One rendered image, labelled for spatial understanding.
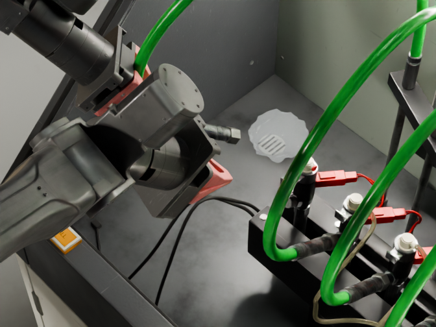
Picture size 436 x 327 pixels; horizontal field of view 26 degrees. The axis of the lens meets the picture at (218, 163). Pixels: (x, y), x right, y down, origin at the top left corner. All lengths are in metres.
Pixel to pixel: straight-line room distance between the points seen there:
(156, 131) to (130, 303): 0.45
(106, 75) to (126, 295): 0.35
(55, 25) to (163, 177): 0.21
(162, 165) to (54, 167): 0.16
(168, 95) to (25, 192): 0.17
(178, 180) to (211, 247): 0.50
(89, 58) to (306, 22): 0.56
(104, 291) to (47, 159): 0.50
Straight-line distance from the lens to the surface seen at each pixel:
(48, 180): 0.77
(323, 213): 1.30
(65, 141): 0.82
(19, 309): 2.38
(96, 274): 1.28
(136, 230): 1.46
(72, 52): 1.04
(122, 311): 1.25
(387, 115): 1.51
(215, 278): 1.41
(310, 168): 1.18
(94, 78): 1.05
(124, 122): 0.85
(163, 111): 0.83
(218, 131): 1.18
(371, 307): 1.23
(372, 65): 0.95
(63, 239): 1.30
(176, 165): 0.94
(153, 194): 0.98
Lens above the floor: 2.03
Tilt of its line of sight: 52 degrees down
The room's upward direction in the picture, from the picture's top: straight up
